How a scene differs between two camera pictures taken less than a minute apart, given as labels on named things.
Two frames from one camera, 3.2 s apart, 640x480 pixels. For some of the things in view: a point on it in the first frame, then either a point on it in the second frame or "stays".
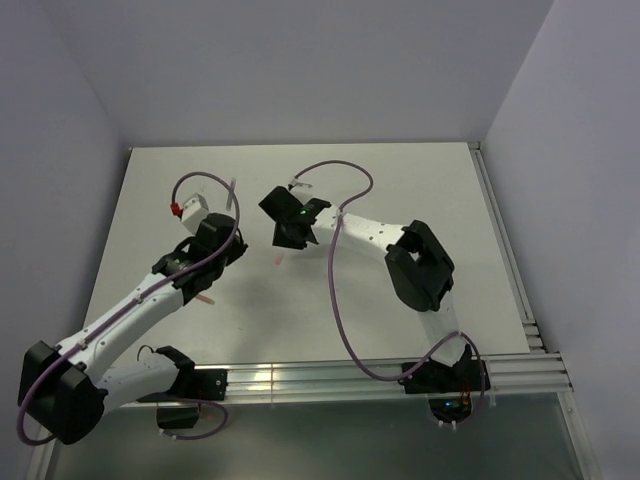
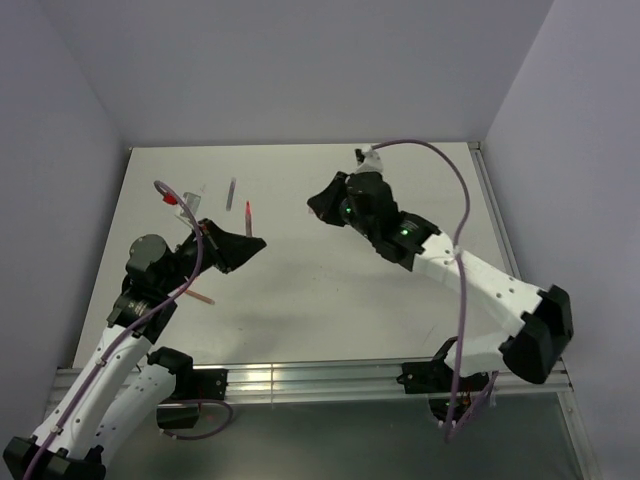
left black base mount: (198, 383) stays
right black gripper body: (282, 239) -> (357, 223)
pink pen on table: (206, 299) stays
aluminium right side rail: (508, 250) stays
